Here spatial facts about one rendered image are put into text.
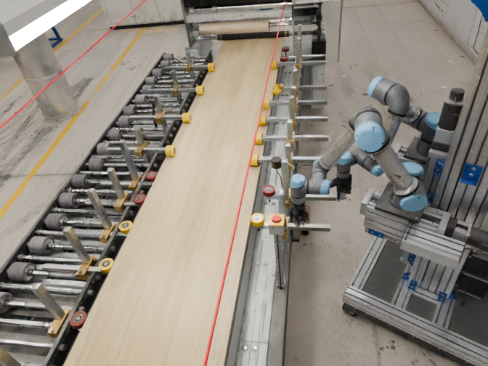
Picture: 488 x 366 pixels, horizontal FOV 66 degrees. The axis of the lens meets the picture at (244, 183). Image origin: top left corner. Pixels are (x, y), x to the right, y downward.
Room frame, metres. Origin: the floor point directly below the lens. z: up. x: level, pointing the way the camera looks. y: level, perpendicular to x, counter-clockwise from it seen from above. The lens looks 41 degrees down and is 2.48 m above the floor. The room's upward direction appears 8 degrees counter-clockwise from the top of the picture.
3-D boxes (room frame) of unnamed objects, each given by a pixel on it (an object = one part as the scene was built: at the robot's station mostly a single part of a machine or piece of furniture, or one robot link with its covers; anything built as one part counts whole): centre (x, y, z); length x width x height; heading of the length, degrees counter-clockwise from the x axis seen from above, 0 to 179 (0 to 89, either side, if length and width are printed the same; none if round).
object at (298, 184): (1.38, -0.27, 1.22); 0.09 x 0.08 x 0.11; 73
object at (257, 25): (4.34, -0.34, 1.05); 1.43 x 0.12 x 0.12; 76
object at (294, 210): (1.37, -0.27, 1.06); 0.09 x 0.08 x 0.12; 7
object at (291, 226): (1.46, -0.24, 0.84); 0.43 x 0.03 x 0.04; 76
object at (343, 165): (1.64, -0.58, 1.13); 0.09 x 0.08 x 0.11; 115
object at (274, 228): (1.18, -0.13, 1.18); 0.07 x 0.07 x 0.08; 76
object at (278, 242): (1.18, -0.12, 0.93); 0.05 x 0.04 x 0.45; 166
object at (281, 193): (1.43, -0.19, 0.91); 0.03 x 0.03 x 0.48; 76
